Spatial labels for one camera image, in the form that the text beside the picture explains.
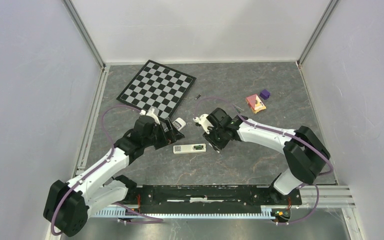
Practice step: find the long white remote control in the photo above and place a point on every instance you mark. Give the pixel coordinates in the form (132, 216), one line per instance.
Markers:
(188, 149)

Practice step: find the purple cube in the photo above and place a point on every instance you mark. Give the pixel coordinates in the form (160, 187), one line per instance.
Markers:
(265, 94)

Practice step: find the short white remote control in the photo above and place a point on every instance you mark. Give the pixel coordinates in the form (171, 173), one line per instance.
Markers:
(179, 123)

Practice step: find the white slotted cable duct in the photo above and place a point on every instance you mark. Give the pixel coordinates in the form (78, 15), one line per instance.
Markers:
(114, 211)

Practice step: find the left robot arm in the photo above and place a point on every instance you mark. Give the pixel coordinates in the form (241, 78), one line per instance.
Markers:
(70, 204)

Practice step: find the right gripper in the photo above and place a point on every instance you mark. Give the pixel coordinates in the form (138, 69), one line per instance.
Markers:
(217, 146)

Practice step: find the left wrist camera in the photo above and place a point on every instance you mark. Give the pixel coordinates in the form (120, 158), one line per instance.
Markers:
(152, 112)

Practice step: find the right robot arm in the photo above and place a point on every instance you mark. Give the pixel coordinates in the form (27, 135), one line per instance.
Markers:
(305, 154)

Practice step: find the black and grey chessboard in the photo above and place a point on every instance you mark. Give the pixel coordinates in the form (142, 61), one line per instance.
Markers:
(157, 86)

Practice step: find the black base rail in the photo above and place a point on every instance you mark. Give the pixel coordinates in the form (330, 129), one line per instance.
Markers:
(207, 199)

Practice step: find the red and yellow block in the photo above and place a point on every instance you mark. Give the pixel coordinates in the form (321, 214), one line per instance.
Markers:
(255, 103)

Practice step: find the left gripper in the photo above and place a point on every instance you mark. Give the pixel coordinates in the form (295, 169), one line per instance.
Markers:
(169, 137)

